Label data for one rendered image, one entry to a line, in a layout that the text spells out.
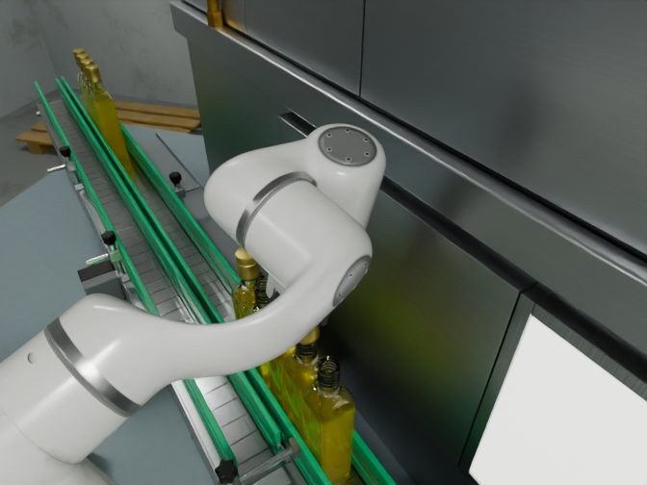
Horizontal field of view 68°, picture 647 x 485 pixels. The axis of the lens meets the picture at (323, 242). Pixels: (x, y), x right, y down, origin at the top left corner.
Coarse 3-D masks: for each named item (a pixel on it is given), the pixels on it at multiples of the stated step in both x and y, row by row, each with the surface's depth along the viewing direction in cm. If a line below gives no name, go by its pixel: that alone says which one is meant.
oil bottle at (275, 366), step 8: (288, 352) 70; (272, 360) 73; (280, 360) 70; (272, 368) 74; (280, 368) 71; (272, 376) 76; (280, 376) 73; (272, 384) 78; (280, 384) 74; (272, 392) 80; (280, 392) 76; (280, 400) 78
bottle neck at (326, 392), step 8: (320, 360) 61; (328, 360) 61; (336, 360) 61; (320, 368) 60; (328, 368) 62; (336, 368) 60; (320, 376) 60; (328, 376) 60; (336, 376) 60; (320, 384) 61; (328, 384) 61; (336, 384) 61; (320, 392) 63; (328, 392) 62; (336, 392) 62
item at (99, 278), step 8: (96, 264) 122; (104, 264) 122; (80, 272) 119; (88, 272) 119; (96, 272) 119; (104, 272) 119; (112, 272) 119; (88, 280) 117; (96, 280) 117; (104, 280) 117; (112, 280) 118; (88, 288) 115; (96, 288) 116; (104, 288) 118; (112, 288) 119; (120, 288) 120; (120, 296) 122
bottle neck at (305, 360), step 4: (300, 344) 64; (312, 344) 64; (316, 344) 65; (300, 348) 64; (304, 348) 64; (308, 348) 64; (312, 348) 64; (316, 348) 66; (300, 352) 65; (304, 352) 65; (308, 352) 65; (312, 352) 65; (316, 352) 66; (300, 356) 66; (304, 356) 65; (308, 356) 65; (312, 356) 66; (316, 356) 66; (300, 360) 66; (304, 360) 66; (308, 360) 66; (312, 360) 66; (316, 360) 67; (304, 364) 66; (308, 364) 66; (312, 364) 66
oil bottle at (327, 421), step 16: (304, 400) 65; (320, 400) 62; (336, 400) 63; (352, 400) 64; (304, 416) 68; (320, 416) 62; (336, 416) 63; (352, 416) 66; (304, 432) 71; (320, 432) 64; (336, 432) 66; (352, 432) 69; (320, 448) 67; (336, 448) 68; (320, 464) 70; (336, 464) 71; (336, 480) 75
